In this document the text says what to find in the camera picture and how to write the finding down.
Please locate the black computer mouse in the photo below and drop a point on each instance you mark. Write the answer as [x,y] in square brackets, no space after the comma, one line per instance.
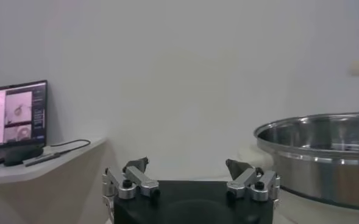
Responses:
[22,155]

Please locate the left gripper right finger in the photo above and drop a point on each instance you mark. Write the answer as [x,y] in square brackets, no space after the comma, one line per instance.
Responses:
[243,179]

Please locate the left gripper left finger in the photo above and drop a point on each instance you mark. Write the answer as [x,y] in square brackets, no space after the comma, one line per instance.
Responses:
[142,181]

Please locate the black laptop with pink screen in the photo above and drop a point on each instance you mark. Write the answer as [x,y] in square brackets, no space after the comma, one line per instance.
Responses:
[17,115]

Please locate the white side desk with mouse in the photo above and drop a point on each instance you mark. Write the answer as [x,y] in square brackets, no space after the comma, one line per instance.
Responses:
[45,188]

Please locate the perforated steel steamer basket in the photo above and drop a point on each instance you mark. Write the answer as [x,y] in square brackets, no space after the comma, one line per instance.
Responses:
[319,176]

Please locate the grey usb hub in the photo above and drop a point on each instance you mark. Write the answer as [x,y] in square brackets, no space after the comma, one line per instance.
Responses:
[43,159]

